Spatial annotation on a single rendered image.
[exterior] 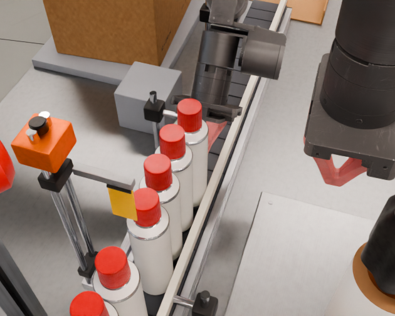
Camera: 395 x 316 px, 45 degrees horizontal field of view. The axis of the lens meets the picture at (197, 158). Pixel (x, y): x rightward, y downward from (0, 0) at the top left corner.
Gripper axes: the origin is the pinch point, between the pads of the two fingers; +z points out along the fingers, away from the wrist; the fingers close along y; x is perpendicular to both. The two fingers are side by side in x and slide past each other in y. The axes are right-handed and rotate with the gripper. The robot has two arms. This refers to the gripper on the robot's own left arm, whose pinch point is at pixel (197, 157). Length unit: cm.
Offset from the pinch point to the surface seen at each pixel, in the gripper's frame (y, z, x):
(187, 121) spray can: 0.5, -7.0, -12.5
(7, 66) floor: -133, 6, 136
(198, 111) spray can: 1.7, -8.6, -12.5
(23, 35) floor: -139, -10, 155
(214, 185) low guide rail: 3.6, 3.5, -0.6
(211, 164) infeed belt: 1.2, 2.0, 6.7
